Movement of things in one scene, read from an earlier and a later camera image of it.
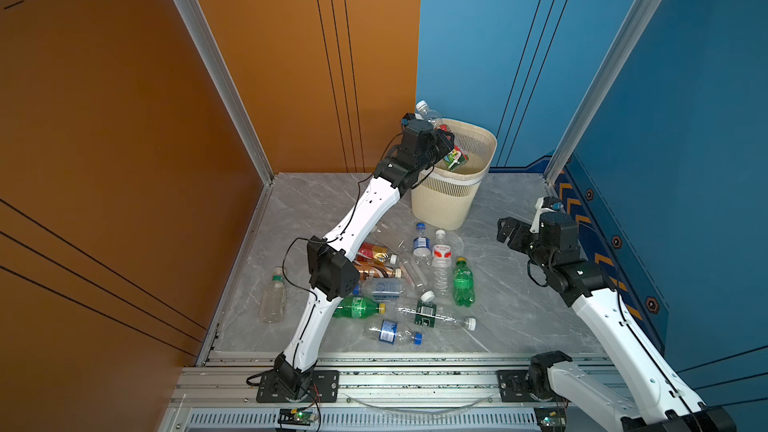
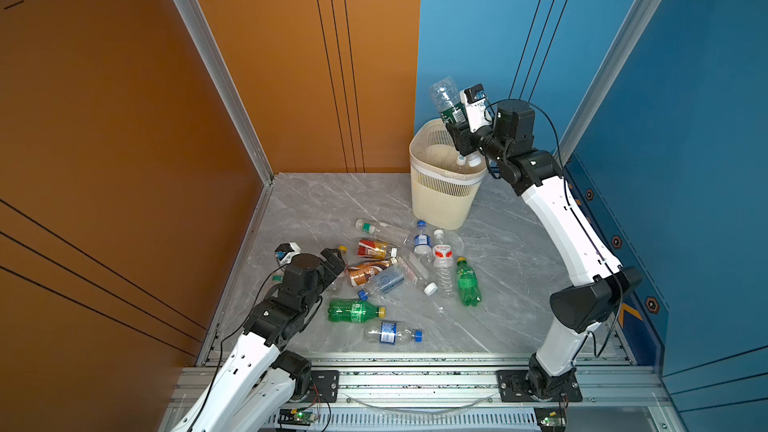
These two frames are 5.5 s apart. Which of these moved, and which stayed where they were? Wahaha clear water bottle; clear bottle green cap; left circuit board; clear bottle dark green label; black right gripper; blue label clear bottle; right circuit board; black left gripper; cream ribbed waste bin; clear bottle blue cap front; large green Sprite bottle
Moved: clear bottle dark green label; black left gripper; black right gripper; clear bottle green cap
Stayed: right circuit board; blue label clear bottle; clear bottle blue cap front; Wahaha clear water bottle; large green Sprite bottle; left circuit board; cream ribbed waste bin
